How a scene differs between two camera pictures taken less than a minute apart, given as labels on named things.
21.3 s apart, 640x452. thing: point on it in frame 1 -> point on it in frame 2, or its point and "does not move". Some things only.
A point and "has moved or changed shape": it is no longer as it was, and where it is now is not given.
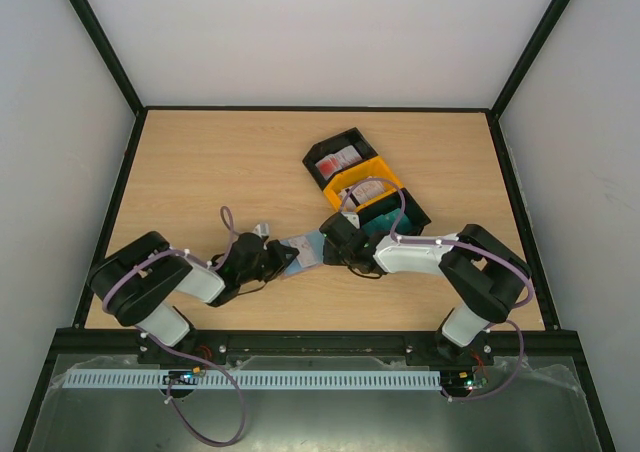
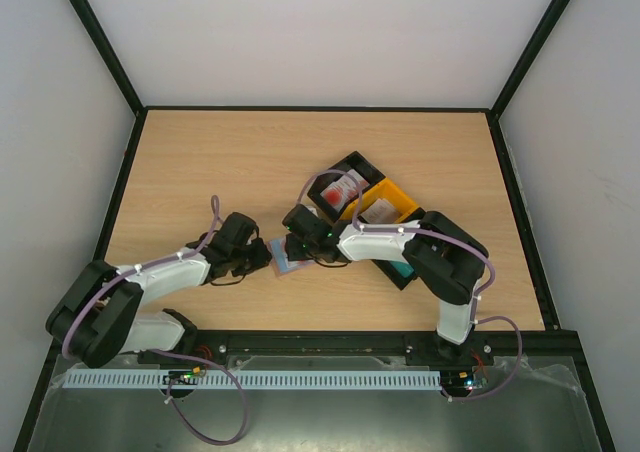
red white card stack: [330, 164] -> [341, 192]
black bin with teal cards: [398, 215] -> [393, 275]
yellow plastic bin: [376, 167] has moved or changed shape
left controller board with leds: [182, 377] does not move
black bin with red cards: [337, 154] -> [338, 193]
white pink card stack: [350, 198] -> [379, 212]
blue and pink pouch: [310, 250] has moved or changed shape
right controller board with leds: [457, 383] does not move
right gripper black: [333, 245] -> [293, 247]
